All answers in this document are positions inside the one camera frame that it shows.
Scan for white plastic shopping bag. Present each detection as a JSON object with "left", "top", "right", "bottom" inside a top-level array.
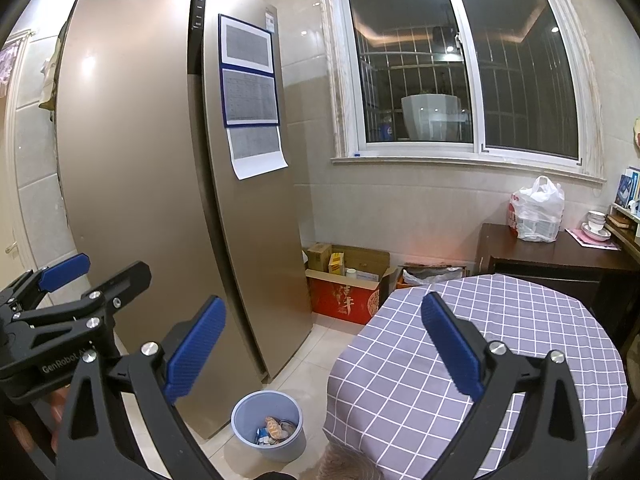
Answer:
[{"left": 509, "top": 175, "right": 566, "bottom": 243}]

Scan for large blue framed paper sheet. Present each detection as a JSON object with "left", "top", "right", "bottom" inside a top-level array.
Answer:
[{"left": 220, "top": 67, "right": 279, "bottom": 127}]

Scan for champagne gold refrigerator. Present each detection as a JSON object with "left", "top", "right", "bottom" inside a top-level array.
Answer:
[{"left": 52, "top": 0, "right": 313, "bottom": 441}]

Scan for red printed cardboard box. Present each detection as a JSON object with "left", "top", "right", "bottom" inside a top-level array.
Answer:
[{"left": 305, "top": 245, "right": 401, "bottom": 326}]

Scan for white printed paper sheet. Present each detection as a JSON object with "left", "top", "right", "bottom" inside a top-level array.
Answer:
[{"left": 226, "top": 125, "right": 289, "bottom": 181}]

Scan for small blue framed paper sheet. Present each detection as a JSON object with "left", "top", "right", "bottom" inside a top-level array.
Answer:
[{"left": 218, "top": 13, "right": 274, "bottom": 72}]

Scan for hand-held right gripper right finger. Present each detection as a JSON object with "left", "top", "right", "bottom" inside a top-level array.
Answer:
[{"left": 421, "top": 292, "right": 591, "bottom": 480}]

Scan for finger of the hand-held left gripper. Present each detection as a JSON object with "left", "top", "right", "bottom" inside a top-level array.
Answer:
[
  {"left": 12, "top": 260, "right": 152, "bottom": 346},
  {"left": 0, "top": 252, "right": 92, "bottom": 321}
]

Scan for beige hanging cloth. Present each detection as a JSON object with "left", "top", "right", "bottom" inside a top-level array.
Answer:
[{"left": 39, "top": 20, "right": 68, "bottom": 111}]

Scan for brown printed cardboard box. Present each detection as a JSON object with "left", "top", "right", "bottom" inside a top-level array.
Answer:
[{"left": 397, "top": 262, "right": 468, "bottom": 291}]

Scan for dark wooden shelf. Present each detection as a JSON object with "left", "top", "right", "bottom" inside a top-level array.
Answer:
[{"left": 605, "top": 210, "right": 640, "bottom": 261}]

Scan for dark wooden cabinet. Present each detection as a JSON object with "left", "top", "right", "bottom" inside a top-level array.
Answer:
[{"left": 472, "top": 223, "right": 636, "bottom": 341}]

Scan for floral lace curtain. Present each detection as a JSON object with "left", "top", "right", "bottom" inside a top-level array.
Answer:
[{"left": 0, "top": 40, "right": 23, "bottom": 98}]

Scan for small brown cardboard box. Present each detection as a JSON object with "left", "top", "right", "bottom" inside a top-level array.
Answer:
[{"left": 306, "top": 242, "right": 333, "bottom": 273}]

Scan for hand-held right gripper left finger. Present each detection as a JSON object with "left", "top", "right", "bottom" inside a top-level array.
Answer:
[{"left": 54, "top": 295, "right": 227, "bottom": 480}]

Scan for row of books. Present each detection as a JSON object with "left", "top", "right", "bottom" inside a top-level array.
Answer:
[{"left": 617, "top": 165, "right": 640, "bottom": 208}]

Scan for white framed sliding window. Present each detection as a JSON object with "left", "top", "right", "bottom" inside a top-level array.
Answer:
[{"left": 320, "top": 0, "right": 606, "bottom": 183}]

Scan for pile of wrappers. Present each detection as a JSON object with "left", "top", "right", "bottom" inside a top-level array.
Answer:
[{"left": 256, "top": 415, "right": 301, "bottom": 447}]

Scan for purple checked tablecloth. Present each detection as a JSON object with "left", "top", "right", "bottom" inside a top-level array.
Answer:
[{"left": 322, "top": 274, "right": 628, "bottom": 480}]

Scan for pink placemat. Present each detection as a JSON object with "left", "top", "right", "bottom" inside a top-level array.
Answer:
[{"left": 565, "top": 227, "right": 623, "bottom": 251}]

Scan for stacked white bowls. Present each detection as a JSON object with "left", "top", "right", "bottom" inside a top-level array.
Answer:
[{"left": 582, "top": 210, "right": 613, "bottom": 242}]

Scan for blue plastic waste bin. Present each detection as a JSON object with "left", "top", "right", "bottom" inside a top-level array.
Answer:
[{"left": 231, "top": 390, "right": 306, "bottom": 462}]

